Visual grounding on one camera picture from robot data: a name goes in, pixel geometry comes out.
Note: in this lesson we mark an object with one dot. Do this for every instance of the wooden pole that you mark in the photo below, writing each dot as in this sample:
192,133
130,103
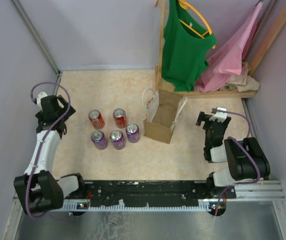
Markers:
271,23

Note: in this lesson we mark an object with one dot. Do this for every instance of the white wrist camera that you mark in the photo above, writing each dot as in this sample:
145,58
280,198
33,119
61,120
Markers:
40,96
219,114

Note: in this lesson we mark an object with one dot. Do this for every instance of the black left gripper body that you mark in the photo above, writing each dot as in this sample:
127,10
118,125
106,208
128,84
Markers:
64,109

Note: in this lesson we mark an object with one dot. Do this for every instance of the purple Fanta can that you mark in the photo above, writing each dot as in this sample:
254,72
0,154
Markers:
132,132
117,139
99,139

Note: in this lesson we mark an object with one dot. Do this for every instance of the yellow clothes hanger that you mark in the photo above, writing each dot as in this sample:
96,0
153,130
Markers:
195,17

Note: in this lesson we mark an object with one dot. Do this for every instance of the green tank top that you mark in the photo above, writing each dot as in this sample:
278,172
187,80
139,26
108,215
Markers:
183,69

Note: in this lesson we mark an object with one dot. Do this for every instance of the cream cloth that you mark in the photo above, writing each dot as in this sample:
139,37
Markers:
241,82

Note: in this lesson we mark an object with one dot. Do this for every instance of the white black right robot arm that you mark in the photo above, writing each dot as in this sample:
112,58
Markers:
246,161

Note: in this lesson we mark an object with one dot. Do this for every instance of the burlap canvas bag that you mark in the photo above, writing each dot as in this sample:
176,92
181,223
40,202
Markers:
162,109

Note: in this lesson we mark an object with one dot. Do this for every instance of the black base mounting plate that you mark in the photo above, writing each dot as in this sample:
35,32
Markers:
141,193

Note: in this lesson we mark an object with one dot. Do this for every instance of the pink shirt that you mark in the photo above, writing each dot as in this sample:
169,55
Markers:
228,59

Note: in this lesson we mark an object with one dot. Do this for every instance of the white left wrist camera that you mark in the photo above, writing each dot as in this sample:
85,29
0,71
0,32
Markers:
40,96

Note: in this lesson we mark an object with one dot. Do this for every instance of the wooden clothes rack frame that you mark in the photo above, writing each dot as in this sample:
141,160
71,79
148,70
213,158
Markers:
162,84

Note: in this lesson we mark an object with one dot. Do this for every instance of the aluminium rail frame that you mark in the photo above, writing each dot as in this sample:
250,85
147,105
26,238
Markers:
245,212

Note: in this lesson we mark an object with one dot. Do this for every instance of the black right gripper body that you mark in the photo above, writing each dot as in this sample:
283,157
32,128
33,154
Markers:
207,124

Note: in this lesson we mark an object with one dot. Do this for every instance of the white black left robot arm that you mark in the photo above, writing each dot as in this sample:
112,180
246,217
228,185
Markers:
37,190

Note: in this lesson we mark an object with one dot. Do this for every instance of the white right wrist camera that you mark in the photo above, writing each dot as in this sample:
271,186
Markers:
219,114

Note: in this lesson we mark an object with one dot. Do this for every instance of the red cola can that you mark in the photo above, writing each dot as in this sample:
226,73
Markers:
96,119
120,118

